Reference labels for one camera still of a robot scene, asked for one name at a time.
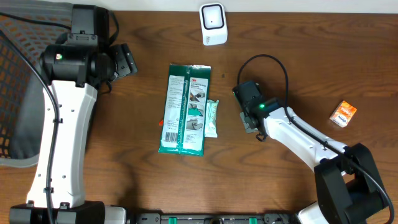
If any white teal wipes packet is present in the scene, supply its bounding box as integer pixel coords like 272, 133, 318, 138
205, 100, 219, 138

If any green white 3M packet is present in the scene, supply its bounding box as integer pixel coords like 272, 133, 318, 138
159, 64, 211, 156

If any small orange candy box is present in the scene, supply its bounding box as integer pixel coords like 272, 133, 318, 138
330, 100, 357, 128

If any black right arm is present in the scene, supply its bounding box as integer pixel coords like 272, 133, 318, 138
233, 81, 394, 223

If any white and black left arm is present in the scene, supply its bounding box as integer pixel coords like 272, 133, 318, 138
9, 4, 137, 224

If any grey plastic mesh basket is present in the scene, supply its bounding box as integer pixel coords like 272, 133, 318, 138
1, 1, 72, 168

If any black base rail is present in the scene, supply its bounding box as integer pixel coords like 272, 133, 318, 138
126, 213, 300, 224

